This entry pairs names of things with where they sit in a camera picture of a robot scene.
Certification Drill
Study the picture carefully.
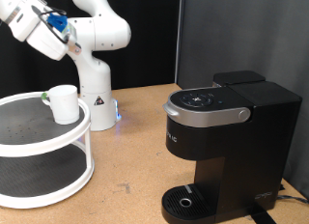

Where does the white two-tier turntable shelf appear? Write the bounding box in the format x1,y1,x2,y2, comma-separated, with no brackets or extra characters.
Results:
0,91,96,210

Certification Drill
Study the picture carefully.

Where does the black Keurig coffee machine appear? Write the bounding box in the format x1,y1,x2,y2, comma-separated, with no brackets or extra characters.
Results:
160,70,303,224

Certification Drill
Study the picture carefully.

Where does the white mug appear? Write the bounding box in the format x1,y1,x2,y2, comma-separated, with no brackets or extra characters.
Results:
41,84,81,126

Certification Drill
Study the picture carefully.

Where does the black camera cable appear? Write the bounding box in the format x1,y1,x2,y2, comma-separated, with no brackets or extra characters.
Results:
38,7,71,45

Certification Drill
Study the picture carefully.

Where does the black backdrop curtain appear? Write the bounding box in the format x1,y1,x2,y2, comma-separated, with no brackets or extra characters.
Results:
0,0,182,99

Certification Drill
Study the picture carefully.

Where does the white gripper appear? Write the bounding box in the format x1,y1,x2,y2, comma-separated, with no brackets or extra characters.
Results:
26,22,82,62

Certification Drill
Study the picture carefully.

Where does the braided power cable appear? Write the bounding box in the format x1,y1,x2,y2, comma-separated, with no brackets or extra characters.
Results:
275,194,309,205

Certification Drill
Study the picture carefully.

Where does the blue cable clip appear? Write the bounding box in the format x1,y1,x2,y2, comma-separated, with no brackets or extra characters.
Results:
46,14,69,34

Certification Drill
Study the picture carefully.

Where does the grey partition panel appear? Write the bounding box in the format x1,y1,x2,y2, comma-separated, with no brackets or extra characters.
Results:
175,0,309,199

